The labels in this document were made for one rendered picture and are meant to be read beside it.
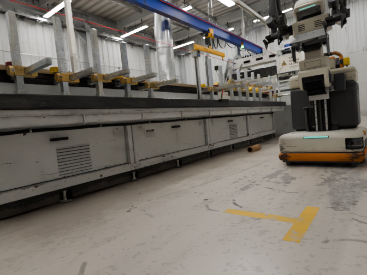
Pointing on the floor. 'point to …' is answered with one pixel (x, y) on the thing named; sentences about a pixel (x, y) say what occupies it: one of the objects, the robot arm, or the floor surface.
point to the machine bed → (110, 145)
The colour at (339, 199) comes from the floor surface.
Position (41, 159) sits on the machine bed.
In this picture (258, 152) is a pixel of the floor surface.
